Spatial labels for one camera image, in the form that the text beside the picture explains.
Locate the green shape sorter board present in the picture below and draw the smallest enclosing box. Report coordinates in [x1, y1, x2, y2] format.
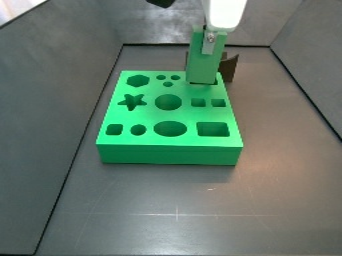
[96, 71, 243, 165]

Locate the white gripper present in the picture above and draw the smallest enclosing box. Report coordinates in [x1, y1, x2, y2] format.
[202, 0, 247, 55]

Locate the green arch block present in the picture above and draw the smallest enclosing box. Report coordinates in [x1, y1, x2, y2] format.
[186, 26, 227, 84]

